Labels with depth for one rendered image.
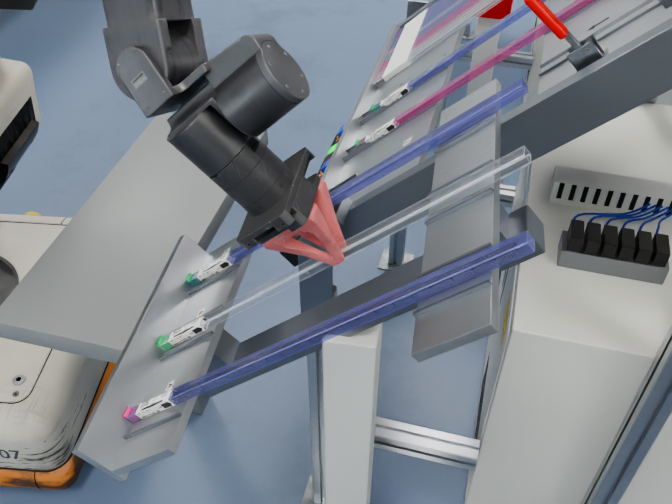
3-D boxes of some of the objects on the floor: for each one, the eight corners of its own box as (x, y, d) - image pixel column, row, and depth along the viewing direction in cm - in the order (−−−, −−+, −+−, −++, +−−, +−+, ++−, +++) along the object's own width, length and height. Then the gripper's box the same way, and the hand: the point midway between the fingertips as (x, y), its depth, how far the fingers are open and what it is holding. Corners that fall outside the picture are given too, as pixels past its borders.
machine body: (458, 523, 144) (509, 328, 102) (493, 286, 193) (538, 87, 151) (801, 611, 132) (1024, 431, 89) (747, 333, 181) (874, 132, 138)
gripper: (221, 139, 69) (326, 236, 76) (188, 205, 62) (307, 306, 69) (267, 104, 65) (373, 209, 72) (238, 170, 58) (359, 280, 65)
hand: (335, 252), depth 70 cm, fingers closed, pressing on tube
